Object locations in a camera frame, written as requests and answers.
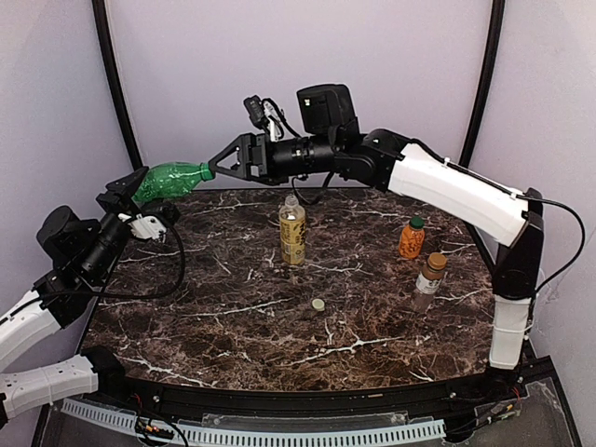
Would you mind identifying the green plastic bottle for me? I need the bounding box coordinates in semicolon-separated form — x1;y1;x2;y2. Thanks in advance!
133;161;203;203

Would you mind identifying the yellow tea bottle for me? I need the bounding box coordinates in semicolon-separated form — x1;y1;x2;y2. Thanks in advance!
278;195;306;265

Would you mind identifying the pale green bottle cap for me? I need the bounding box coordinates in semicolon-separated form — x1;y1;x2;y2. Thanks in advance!
311;298;325;312

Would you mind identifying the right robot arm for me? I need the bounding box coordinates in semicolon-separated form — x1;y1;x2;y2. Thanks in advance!
209;84;544;370

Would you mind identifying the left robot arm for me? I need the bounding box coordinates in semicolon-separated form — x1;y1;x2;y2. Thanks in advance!
1;167;180;424

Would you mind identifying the orange juice bottle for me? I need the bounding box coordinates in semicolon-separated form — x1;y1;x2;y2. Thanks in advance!
399;216;425;259

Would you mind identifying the brown coffee bottle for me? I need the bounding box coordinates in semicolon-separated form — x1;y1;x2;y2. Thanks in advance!
413;252;447;313

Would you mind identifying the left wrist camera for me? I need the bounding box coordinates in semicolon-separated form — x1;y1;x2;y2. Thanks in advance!
117;213;167;240

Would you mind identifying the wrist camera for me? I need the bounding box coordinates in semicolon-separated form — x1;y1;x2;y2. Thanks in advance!
117;213;167;240
243;95;285;142

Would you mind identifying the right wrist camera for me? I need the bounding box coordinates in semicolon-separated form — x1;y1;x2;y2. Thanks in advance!
243;95;285;142

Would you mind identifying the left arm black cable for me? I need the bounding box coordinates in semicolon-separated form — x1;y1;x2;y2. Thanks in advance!
27;223;187;302

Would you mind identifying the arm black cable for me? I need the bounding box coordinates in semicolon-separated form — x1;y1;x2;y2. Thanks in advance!
27;223;187;302
525;197;587;299

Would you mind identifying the left black frame post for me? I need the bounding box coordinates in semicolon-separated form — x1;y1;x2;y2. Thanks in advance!
91;0;143;170

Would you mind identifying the black frame post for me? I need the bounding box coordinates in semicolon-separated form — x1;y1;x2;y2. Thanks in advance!
459;0;506;168
91;0;143;170

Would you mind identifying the black front rail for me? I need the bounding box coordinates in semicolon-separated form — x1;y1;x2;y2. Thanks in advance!
105;374;524;419

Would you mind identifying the right black frame post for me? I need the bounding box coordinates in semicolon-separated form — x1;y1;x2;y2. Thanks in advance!
459;0;506;168

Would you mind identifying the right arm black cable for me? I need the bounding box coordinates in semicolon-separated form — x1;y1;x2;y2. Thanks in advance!
525;197;587;299

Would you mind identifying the white slotted cable duct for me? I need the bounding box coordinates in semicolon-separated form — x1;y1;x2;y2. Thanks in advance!
61;399;446;446

